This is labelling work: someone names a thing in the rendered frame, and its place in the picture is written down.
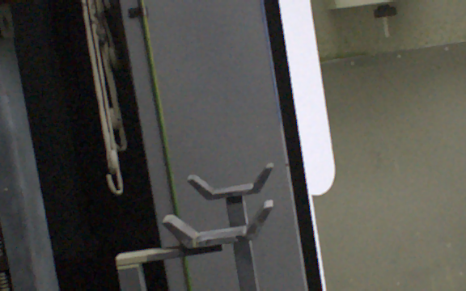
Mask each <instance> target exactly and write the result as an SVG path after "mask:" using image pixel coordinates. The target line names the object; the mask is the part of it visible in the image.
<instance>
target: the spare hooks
mask: <svg viewBox="0 0 466 291"><path fill-rule="evenodd" d="M81 1H82V9H83V16H84V19H85V24H86V28H87V39H88V44H89V50H90V54H91V61H92V65H93V71H94V77H95V88H96V93H97V97H98V101H99V105H100V115H101V119H102V125H103V131H104V138H105V141H106V146H107V152H108V166H109V169H110V173H112V174H115V173H116V179H117V182H118V190H116V189H115V187H114V184H113V182H112V177H111V175H107V177H108V185H109V187H110V188H111V190H112V192H114V193H115V194H116V195H120V194H121V193H122V183H121V177H120V172H119V167H118V161H117V152H116V151H124V150H125V149H126V143H127V141H126V138H125V133H124V130H123V128H122V124H121V122H122V119H121V112H120V110H119V107H118V100H117V89H116V84H115V80H114V76H113V72H112V65H111V60H112V64H113V66H114V67H115V68H116V69H120V67H121V61H120V59H119V57H118V52H117V50H116V47H115V44H114V42H113V39H112V33H111V30H110V27H109V23H108V18H107V15H106V12H105V9H104V5H103V1H102V0H95V2H94V0H87V1H88V5H89V9H90V14H91V24H92V30H93V35H94V40H95V47H96V52H97V57H98V62H99V68H100V77H101V82H102V87H103V90H104V100H105V105H106V110H107V116H108V123H107V119H106V114H105V110H104V103H103V96H102V90H101V85H100V79H99V74H98V70H97V66H96V60H95V49H94V45H93V40H92V36H91V29H90V24H89V18H88V11H87V4H86V0H81ZM111 1H112V4H111V3H110V0H104V3H105V6H106V9H107V10H108V12H109V14H111V15H112V16H116V22H117V26H118V28H119V32H120V35H121V40H122V44H123V46H124V50H125V59H126V65H127V69H128V72H129V77H130V80H131V83H132V78H131V73H130V68H129V59H128V49H127V44H126V39H125V31H124V27H123V23H122V20H121V16H120V13H119V9H118V5H117V0H111ZM95 3H96V7H97V13H98V15H97V13H96V9H95ZM98 17H99V18H98ZM104 26H105V27H104ZM105 28H106V31H107V34H108V38H109V41H110V45H111V48H109V47H108V39H107V35H106V31H105ZM98 44H100V47H101V51H102V55H103V60H104V67H105V70H106V73H107V76H108V84H109V86H110V90H111V95H112V102H113V105H114V108H115V109H114V108H109V105H108V98H107V94H106V89H105V82H104V74H103V68H102V64H101V60H100V51H99V45H98ZM110 58H111V59H110ZM132 86H133V83H132ZM108 124H109V128H110V132H109V131H108ZM112 126H113V127H114V128H115V129H119V136H120V137H121V146H120V147H119V146H118V145H117V144H115V139H114V135H113V130H112ZM111 147H112V149H111Z"/></svg>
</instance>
